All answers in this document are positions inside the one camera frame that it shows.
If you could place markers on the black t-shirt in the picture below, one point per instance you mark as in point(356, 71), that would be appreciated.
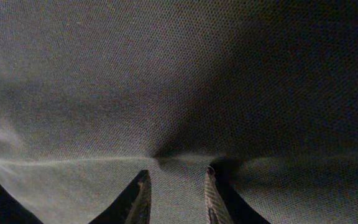
point(92, 92)

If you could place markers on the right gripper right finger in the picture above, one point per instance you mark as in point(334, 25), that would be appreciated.
point(224, 205)

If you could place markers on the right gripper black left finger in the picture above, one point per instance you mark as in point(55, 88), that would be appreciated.
point(132, 206)

